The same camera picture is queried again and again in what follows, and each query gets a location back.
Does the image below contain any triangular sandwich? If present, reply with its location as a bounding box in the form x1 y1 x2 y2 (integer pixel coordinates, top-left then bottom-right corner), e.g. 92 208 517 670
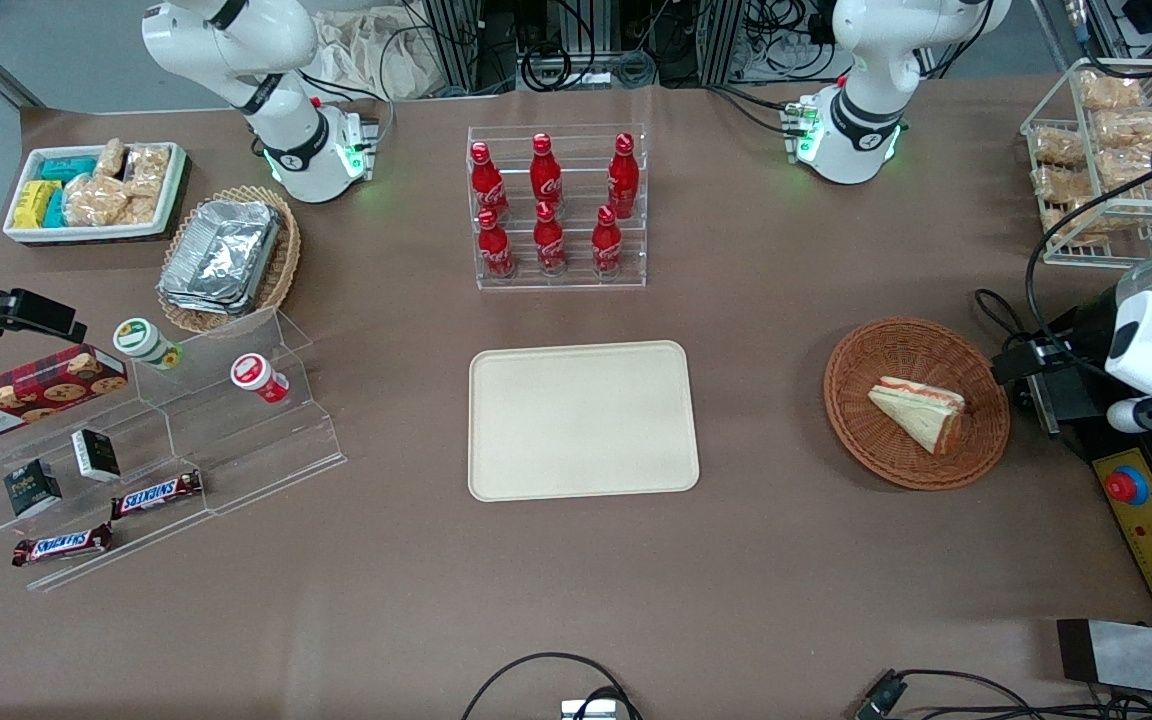
868 376 967 457

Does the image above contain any oval wicker basket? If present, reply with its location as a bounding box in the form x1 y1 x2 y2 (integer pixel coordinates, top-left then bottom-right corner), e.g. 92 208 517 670
157 185 302 335

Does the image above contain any beige plastic tray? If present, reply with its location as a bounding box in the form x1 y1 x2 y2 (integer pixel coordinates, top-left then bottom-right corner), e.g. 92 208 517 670
468 340 701 503

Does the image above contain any round brown wicker basket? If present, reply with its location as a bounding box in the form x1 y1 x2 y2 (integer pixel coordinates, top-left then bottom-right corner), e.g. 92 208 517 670
824 317 1012 492

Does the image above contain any red tartan cookie box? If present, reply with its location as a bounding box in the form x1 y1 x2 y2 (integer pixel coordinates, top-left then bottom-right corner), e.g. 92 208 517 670
0 343 130 447

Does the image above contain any green lid cup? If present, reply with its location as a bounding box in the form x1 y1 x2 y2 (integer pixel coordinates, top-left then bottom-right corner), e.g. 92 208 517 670
113 317 184 372

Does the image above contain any yellow snack packet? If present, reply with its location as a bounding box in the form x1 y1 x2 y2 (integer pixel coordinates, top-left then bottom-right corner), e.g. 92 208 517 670
13 180 63 230

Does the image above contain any small black box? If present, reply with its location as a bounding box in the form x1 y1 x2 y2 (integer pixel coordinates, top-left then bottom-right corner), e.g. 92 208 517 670
2 458 64 519
71 428 123 483

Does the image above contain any white rectangular snack bin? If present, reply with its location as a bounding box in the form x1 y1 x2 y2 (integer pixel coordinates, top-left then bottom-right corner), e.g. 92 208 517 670
3 142 188 245

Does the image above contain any stack of foil trays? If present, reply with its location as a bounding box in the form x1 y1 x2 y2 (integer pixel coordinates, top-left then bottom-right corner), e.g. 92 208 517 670
157 200 283 317

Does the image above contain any Snickers bar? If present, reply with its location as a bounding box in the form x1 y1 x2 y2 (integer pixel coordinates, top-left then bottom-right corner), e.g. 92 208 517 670
11 522 115 569
110 469 205 521

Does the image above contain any red lid cup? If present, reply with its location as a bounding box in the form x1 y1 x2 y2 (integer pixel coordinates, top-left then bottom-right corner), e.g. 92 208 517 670
229 352 291 405

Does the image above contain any clear acrylic stepped stand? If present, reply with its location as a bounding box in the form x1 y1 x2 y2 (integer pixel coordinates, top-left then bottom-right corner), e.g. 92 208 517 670
0 307 348 593

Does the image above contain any beige crumpled cloth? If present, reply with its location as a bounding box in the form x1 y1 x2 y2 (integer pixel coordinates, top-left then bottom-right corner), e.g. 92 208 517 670
310 8 443 102

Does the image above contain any red cola bottle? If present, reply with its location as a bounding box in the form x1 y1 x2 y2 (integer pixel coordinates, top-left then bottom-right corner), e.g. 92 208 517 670
533 201 569 277
476 207 517 280
590 205 625 277
470 141 511 222
529 133 564 212
607 132 641 220

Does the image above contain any clear acrylic bottle rack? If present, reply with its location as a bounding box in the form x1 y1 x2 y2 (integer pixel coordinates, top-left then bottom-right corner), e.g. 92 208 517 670
466 124 648 291

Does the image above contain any bagged pastry snack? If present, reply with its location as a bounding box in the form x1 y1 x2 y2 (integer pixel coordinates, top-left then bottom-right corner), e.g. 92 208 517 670
1032 165 1088 205
1095 147 1152 192
1033 126 1088 169
1043 198 1109 247
1078 69 1145 112
1094 108 1152 152

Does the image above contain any grey sheet with black edge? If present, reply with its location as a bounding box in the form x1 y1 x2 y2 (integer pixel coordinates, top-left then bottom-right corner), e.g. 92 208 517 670
1055 617 1152 702

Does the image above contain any black right arm base cable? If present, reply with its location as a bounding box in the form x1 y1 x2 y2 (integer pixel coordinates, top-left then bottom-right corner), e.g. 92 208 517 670
294 68 399 153

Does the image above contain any black arm base cable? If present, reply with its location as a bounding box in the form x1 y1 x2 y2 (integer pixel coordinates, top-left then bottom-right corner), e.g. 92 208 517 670
704 82 809 137
294 68 399 153

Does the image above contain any aluminium frame post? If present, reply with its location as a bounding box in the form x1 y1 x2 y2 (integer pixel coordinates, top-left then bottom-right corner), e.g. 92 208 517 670
696 0 749 87
424 0 483 93

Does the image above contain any black looped cable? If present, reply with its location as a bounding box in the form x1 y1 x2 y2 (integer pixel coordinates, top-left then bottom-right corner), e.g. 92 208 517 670
460 651 643 720

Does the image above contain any tangle of black cables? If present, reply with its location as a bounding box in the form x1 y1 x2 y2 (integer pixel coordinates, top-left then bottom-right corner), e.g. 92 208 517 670
481 0 699 93

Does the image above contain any black left arm base cable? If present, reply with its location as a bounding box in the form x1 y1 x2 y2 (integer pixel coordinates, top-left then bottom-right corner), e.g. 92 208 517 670
704 82 809 137

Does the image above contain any black cable with plug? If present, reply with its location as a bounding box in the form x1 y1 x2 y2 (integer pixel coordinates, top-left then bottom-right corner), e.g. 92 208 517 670
854 667 1152 720

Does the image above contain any black machine power cable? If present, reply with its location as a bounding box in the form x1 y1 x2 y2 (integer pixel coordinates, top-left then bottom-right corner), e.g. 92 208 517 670
972 287 1039 353

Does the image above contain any clear wire snack rack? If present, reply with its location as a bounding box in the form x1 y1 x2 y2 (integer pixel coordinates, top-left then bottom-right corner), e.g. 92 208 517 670
1020 57 1152 269

